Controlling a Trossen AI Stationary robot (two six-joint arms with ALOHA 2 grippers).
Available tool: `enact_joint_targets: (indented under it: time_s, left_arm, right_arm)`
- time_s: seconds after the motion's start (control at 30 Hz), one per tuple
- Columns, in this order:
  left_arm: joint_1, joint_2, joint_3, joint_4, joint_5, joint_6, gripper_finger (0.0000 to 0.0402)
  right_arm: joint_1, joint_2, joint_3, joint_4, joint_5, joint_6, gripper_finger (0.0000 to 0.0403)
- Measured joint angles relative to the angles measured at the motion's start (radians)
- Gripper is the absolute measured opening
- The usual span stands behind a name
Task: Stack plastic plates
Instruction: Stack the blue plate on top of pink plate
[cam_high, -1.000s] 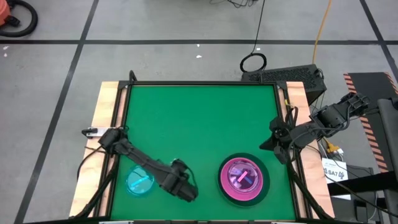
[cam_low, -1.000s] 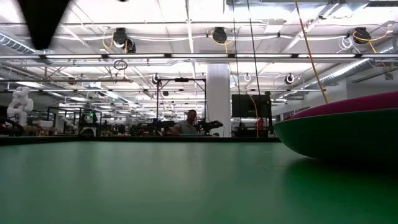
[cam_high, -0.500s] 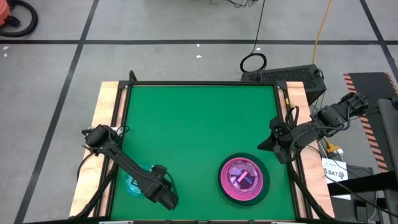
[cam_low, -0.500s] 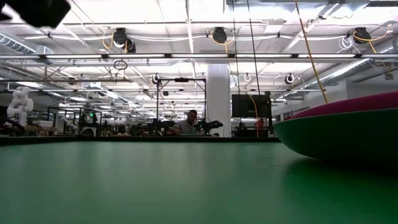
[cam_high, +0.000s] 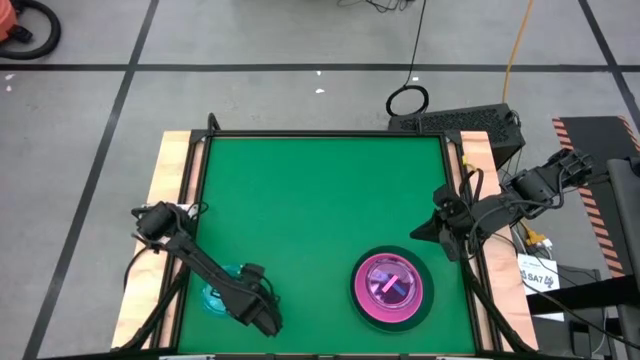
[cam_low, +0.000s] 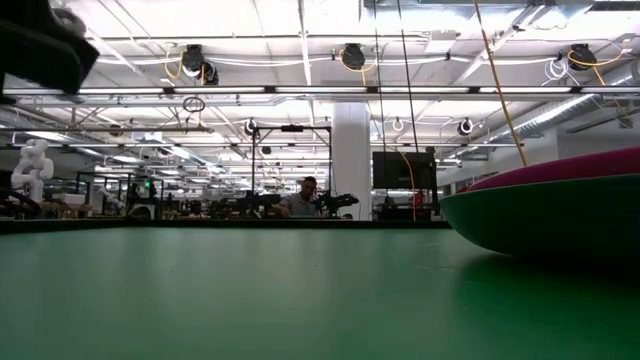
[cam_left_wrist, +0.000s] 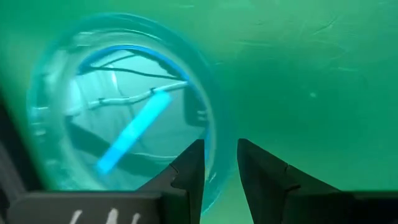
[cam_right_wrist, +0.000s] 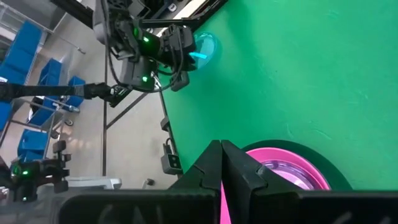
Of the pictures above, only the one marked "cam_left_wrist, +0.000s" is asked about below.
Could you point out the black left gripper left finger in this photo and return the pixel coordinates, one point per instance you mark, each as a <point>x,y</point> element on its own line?
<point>124,208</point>

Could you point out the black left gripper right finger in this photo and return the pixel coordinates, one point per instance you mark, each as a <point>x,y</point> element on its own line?
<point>295,205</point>

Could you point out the clear blue plastic plate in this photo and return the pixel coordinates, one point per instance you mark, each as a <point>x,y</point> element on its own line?
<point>124,102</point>

